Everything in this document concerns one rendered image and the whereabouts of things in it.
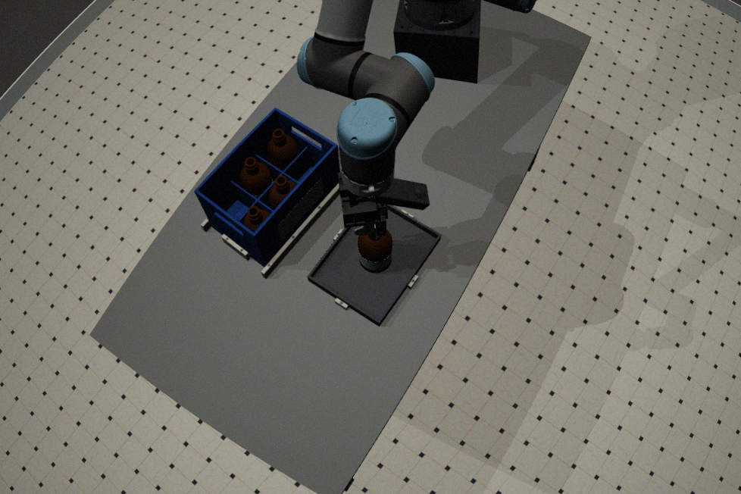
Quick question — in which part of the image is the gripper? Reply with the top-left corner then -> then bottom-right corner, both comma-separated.
338,173 -> 388,240

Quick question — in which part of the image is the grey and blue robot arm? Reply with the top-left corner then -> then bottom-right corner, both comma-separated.
297,0 -> 475,210

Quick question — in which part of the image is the brown glass bottle with white label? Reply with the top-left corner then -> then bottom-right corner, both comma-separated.
358,230 -> 392,273

